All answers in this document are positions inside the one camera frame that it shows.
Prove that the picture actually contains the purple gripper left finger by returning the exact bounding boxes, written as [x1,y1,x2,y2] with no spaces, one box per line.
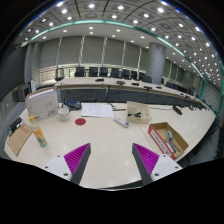
[43,142,92,186]

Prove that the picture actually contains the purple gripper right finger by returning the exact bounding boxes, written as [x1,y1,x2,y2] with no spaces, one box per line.
[131,142,183,186]

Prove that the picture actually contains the brown red open box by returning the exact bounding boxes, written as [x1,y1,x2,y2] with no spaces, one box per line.
[148,122,188,159]

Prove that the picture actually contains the red round coaster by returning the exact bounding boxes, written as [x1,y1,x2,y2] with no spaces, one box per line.
[75,118,86,126]

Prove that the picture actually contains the white remote control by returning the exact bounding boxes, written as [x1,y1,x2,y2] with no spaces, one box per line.
[114,116,129,128]

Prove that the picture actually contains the white paper cup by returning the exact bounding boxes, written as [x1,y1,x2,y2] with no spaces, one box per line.
[58,108,70,122]

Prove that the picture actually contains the beige open box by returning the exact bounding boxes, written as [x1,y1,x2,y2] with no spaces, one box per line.
[126,101,150,124]

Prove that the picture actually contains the yellow drink bottle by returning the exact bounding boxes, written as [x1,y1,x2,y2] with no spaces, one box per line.
[29,116,47,147]

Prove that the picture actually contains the white paper sheets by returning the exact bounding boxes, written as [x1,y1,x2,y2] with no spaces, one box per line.
[81,104,113,118]

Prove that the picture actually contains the dark tray on table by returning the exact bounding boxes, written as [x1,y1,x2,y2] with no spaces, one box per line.
[62,100,81,110]

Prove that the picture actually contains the black device on table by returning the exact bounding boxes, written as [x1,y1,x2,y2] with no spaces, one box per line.
[172,105,182,115]

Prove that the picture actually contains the brown cardboard sheet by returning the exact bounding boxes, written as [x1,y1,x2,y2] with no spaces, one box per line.
[8,124,32,155]

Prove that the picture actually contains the black object at left edge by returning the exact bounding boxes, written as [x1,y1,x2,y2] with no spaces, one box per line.
[10,117,23,132]

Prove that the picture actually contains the long curved conference desk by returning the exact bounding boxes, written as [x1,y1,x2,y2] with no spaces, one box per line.
[55,77,208,110]

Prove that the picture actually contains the black office chair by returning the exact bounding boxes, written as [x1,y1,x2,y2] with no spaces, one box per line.
[55,68,65,82]

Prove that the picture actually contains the grey round column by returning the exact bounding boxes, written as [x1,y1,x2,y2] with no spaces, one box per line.
[147,42,166,84]

